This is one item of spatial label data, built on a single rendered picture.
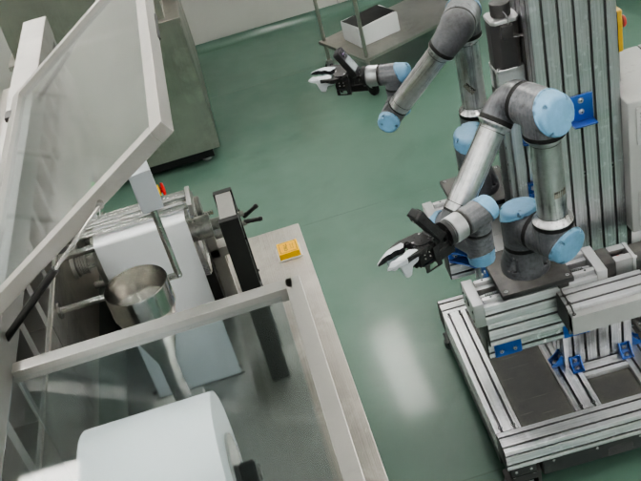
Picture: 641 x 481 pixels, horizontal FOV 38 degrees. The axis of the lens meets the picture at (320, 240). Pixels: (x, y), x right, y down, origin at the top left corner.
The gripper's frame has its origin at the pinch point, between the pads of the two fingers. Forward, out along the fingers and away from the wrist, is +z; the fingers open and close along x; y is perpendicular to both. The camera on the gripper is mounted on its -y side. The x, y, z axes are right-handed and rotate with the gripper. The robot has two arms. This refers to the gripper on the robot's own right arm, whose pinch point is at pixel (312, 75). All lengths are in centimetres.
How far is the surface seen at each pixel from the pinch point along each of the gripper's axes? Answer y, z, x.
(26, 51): -49, 72, -46
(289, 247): 23, -3, -65
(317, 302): 22, -19, -89
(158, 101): -91, -34, -143
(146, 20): -86, -13, -104
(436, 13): 134, 22, 263
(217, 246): -3, 5, -90
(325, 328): 20, -25, -101
